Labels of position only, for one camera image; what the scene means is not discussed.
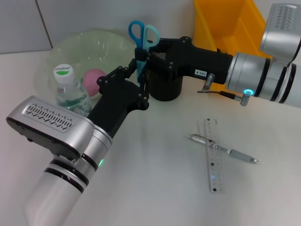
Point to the clear grey ballpoint pen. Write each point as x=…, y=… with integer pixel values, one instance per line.
x=240, y=155

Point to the translucent green fruit plate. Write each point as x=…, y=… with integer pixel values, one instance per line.
x=94, y=47

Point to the pink peach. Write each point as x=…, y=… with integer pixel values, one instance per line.
x=91, y=80

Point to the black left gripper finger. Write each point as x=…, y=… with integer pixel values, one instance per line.
x=117, y=71
x=144, y=90

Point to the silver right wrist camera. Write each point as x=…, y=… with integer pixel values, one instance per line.
x=279, y=33

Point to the transparent plastic ruler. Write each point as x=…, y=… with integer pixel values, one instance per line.
x=215, y=174

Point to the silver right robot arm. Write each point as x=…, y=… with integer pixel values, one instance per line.
x=258, y=73

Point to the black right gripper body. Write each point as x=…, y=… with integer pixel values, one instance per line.
x=202, y=61

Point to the clear green-label water bottle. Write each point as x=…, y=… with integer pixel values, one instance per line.
x=63, y=73

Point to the blue teal scissors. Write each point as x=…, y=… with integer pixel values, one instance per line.
x=140, y=44

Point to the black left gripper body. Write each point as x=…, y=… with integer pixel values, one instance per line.
x=115, y=106

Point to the black mesh pen holder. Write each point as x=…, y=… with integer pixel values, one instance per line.
x=167, y=91

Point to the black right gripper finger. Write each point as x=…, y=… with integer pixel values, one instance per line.
x=160, y=68
x=143, y=54

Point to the yellow plastic bin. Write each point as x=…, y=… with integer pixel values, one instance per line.
x=223, y=23

